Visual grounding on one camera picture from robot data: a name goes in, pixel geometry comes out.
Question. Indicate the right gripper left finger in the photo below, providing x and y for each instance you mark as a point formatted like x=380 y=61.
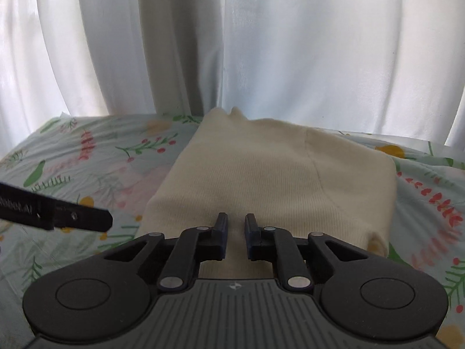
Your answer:
x=186 y=253

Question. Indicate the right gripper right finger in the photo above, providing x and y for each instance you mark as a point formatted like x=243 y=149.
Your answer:
x=282 y=250

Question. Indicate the cream knit sweater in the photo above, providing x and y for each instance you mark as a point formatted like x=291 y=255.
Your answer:
x=288 y=176

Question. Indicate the floral light blue bedsheet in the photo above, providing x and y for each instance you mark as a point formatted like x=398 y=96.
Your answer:
x=117 y=163

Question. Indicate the white sheer curtain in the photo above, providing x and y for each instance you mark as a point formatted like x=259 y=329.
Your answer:
x=389 y=67

